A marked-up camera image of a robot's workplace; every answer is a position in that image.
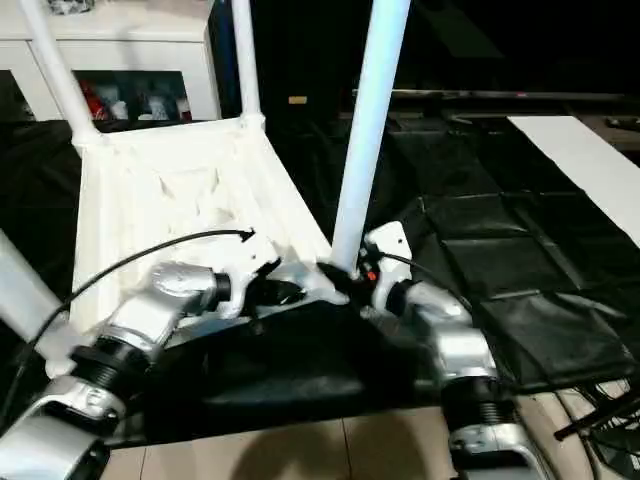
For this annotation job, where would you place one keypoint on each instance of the white plastic table top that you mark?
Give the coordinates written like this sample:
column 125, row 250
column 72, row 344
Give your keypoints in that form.
column 180, row 200

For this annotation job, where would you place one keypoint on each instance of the white plastic table leg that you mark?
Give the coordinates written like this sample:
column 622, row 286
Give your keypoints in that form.
column 247, row 60
column 60, row 70
column 25, row 290
column 365, row 130

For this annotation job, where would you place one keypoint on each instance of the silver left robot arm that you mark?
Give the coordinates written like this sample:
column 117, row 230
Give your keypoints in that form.
column 150, row 315

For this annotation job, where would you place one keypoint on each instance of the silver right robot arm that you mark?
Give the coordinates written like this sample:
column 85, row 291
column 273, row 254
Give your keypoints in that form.
column 440, row 340

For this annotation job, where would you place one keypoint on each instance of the black mat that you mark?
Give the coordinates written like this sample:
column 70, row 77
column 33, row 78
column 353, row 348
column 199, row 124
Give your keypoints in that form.
column 500, row 250

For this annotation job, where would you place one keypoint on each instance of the gold label plate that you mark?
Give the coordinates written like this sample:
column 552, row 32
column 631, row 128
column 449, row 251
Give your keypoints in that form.
column 298, row 100

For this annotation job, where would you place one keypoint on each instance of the red bottle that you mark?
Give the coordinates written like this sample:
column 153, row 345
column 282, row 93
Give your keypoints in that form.
column 92, row 100

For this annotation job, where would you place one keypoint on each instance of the black floor stand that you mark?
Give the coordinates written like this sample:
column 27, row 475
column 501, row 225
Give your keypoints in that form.
column 600, row 420

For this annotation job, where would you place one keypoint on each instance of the white cabinet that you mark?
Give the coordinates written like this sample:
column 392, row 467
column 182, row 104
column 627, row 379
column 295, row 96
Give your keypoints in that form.
column 120, row 50

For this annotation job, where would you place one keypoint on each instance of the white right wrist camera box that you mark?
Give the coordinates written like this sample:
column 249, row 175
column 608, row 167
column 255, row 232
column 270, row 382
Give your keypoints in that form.
column 388, row 250

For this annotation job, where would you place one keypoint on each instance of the silver metal rail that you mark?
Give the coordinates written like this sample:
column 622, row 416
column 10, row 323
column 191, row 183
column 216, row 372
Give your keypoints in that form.
column 500, row 95

